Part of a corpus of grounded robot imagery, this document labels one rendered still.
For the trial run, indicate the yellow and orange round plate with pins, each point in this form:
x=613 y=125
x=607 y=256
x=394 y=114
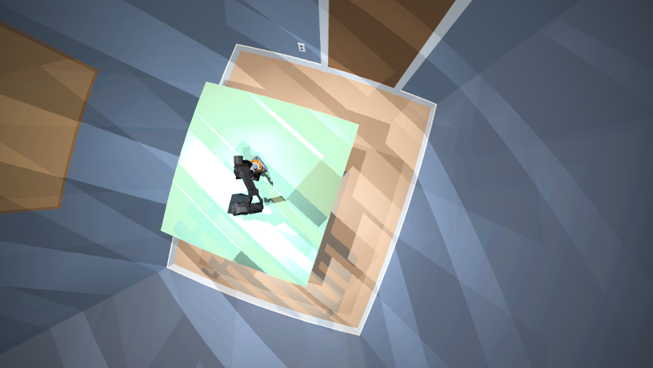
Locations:
x=258 y=164

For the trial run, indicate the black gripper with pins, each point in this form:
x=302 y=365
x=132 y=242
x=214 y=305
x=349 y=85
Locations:
x=255 y=175

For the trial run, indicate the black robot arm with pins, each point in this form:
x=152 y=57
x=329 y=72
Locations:
x=242 y=171

